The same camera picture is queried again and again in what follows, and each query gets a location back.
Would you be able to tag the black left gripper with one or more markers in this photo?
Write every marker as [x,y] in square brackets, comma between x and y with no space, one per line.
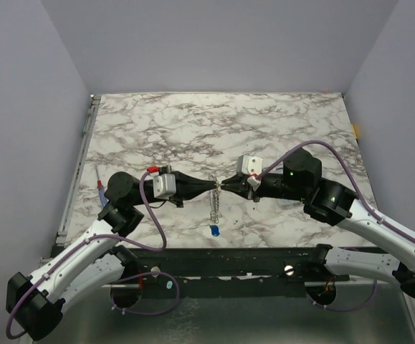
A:
[188,187]

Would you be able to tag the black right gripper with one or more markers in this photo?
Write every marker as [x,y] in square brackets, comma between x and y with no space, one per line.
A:
[249,188]

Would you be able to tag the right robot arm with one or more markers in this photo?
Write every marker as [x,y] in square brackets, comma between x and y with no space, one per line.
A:
[332,203]

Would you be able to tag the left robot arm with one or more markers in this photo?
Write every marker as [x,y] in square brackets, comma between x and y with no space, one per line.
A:
[36,302]

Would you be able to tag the clear plastic parts box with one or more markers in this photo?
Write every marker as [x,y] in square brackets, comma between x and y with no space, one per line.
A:
[284,203]

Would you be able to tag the blue red screwdriver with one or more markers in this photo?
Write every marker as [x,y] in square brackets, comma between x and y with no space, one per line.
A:
[100,189]

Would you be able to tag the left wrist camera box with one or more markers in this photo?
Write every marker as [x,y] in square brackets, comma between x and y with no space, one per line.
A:
[164,186]

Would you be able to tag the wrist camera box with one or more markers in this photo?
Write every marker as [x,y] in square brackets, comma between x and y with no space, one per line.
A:
[251,167]
[164,186]

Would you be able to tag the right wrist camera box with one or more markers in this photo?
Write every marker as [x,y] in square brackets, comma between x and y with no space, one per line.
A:
[251,167]

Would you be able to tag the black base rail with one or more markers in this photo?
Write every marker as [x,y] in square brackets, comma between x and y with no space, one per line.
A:
[223,273]

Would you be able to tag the aluminium frame rail left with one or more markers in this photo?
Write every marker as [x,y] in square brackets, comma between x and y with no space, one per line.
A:
[61,235]

